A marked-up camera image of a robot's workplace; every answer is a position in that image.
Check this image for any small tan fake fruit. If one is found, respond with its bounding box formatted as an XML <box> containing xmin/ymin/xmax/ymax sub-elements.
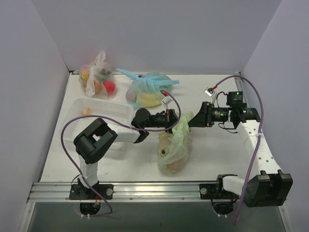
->
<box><xmin>82</xmin><ymin>108</ymin><xmax>91</xmax><ymax>116</ymax></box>

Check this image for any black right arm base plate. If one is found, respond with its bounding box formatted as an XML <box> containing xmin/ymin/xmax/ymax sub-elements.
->
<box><xmin>199</xmin><ymin>184</ymin><xmax>236</xmax><ymax>200</ymax></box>

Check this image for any clear tied bag of fruits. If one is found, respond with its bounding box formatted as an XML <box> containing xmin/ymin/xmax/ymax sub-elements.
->
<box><xmin>79</xmin><ymin>50</ymin><xmax>116</xmax><ymax>99</ymax></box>

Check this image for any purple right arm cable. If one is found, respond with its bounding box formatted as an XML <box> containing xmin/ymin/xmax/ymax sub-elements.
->
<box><xmin>212</xmin><ymin>74</ymin><xmax>264</xmax><ymax>226</ymax></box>

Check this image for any light green avocado plastic bag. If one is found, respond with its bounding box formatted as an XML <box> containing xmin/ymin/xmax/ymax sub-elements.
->
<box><xmin>157</xmin><ymin>112</ymin><xmax>194</xmax><ymax>175</ymax></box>

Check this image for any blue tied plastic bag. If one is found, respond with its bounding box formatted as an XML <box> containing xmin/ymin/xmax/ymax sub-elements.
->
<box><xmin>116</xmin><ymin>69</ymin><xmax>180</xmax><ymax>109</ymax></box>

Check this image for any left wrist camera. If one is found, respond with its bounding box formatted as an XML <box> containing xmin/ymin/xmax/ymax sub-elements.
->
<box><xmin>161</xmin><ymin>96</ymin><xmax>173</xmax><ymax>109</ymax></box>

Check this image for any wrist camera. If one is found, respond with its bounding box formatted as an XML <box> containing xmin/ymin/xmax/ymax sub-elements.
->
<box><xmin>204</xmin><ymin>86</ymin><xmax>217</xmax><ymax>104</ymax></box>
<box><xmin>161</xmin><ymin>96</ymin><xmax>173</xmax><ymax>109</ymax></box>

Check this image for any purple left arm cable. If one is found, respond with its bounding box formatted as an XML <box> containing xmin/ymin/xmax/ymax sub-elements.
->
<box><xmin>60</xmin><ymin>89</ymin><xmax>182</xmax><ymax>216</ymax></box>

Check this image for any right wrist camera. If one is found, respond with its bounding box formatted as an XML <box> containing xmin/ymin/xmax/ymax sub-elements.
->
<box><xmin>204</xmin><ymin>86</ymin><xmax>217</xmax><ymax>104</ymax></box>

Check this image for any aluminium front rail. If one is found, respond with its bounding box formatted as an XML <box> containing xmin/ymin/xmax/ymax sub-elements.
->
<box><xmin>27</xmin><ymin>181</ymin><xmax>230</xmax><ymax>203</ymax></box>

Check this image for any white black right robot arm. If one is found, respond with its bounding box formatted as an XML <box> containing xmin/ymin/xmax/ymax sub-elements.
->
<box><xmin>188</xmin><ymin>91</ymin><xmax>293</xmax><ymax>207</ymax></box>

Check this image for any white perforated plastic basket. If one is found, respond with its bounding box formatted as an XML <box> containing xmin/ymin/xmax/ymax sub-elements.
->
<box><xmin>59</xmin><ymin>97</ymin><xmax>134</xmax><ymax>150</ymax></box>

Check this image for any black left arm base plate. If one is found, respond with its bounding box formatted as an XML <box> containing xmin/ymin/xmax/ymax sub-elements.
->
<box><xmin>69</xmin><ymin>183</ymin><xmax>114</xmax><ymax>200</ymax></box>

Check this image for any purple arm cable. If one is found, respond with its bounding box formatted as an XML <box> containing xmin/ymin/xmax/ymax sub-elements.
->
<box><xmin>212</xmin><ymin>74</ymin><xmax>264</xmax><ymax>226</ymax></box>
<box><xmin>60</xmin><ymin>89</ymin><xmax>182</xmax><ymax>216</ymax></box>

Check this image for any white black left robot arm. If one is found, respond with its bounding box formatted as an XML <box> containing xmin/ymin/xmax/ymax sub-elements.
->
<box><xmin>73</xmin><ymin>108</ymin><xmax>179</xmax><ymax>199</ymax></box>

